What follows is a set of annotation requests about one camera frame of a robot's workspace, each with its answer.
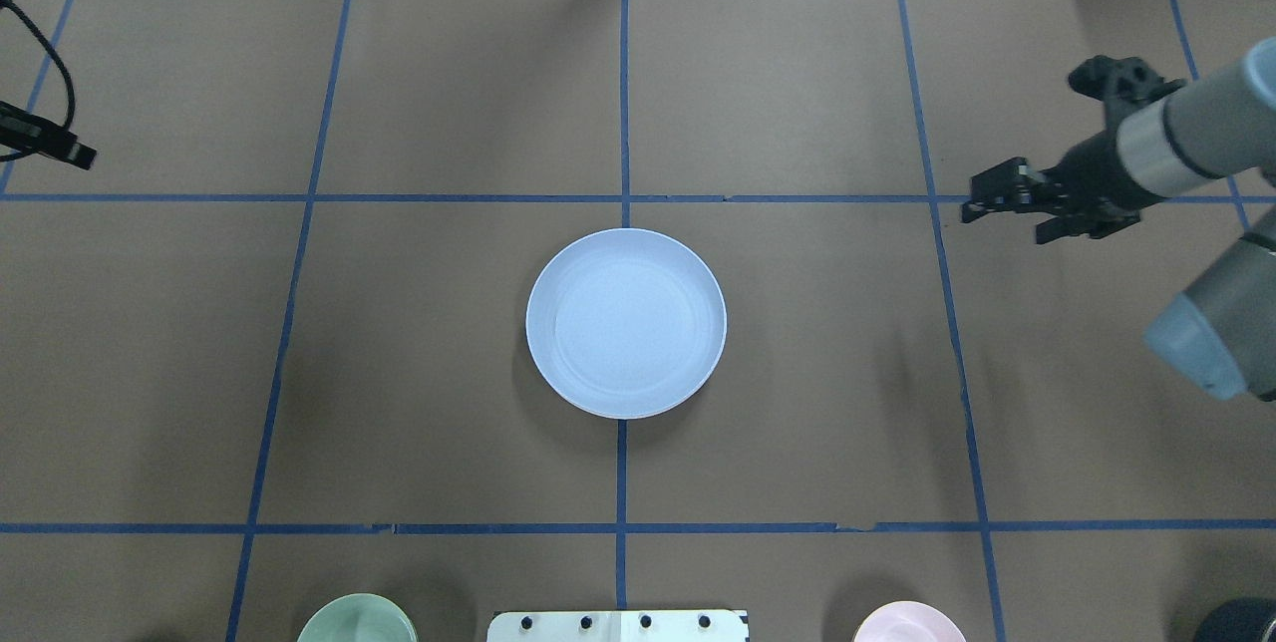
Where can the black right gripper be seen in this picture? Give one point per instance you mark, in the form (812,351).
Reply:
(1090,170)

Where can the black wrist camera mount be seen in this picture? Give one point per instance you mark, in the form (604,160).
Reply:
(1123,86)

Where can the blue plate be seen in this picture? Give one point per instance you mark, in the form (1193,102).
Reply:
(626,323)

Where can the green bowl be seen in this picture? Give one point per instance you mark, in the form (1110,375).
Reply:
(359,617)

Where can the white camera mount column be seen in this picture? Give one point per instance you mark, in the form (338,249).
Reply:
(621,625)

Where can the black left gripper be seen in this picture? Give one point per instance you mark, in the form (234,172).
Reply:
(56,144)

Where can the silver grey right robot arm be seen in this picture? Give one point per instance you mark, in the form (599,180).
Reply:
(1161,144)

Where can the dark blue pot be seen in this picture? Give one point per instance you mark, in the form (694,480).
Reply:
(1240,619)

